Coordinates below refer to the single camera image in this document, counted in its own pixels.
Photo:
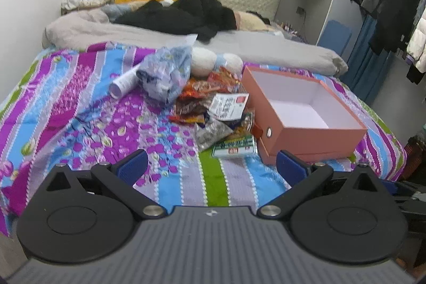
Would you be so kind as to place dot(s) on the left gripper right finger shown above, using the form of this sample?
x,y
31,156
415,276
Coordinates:
x,y
305,181

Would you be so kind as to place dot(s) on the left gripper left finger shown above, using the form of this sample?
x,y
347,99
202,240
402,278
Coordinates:
x,y
117,181

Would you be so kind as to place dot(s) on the pink cardboard box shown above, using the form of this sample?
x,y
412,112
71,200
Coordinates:
x,y
301,115

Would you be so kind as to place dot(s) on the green white snack box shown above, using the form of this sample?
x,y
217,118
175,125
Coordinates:
x,y
237,147

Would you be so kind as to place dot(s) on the colourful floral bed sheet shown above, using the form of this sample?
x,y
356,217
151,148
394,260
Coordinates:
x,y
61,113

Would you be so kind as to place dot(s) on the grey seed snack packet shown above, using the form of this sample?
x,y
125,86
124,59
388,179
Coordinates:
x,y
212,132

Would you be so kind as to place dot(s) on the white cylindrical bottle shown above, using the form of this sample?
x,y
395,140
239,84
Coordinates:
x,y
124,84

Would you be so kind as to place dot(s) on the white red paper packet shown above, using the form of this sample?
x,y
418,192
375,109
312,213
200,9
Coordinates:
x,y
228,107

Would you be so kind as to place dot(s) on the red orange snack packet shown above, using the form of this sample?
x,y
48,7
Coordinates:
x,y
196,97

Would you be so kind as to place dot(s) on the blue plastic tissue bag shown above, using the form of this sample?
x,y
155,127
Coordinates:
x,y
164,74

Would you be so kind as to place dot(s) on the blue curtain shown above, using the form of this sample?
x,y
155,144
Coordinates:
x,y
367,70

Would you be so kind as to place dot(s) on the white blue plush toy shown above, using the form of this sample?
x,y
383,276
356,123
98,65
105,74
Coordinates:
x,y
204,61

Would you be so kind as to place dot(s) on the grey duvet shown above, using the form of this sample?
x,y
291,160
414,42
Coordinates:
x,y
80,29

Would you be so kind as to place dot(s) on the black clothing pile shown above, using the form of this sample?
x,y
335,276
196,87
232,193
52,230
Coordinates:
x,y
204,18

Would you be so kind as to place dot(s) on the hanging black coat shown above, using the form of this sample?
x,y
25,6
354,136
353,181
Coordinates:
x,y
394,25

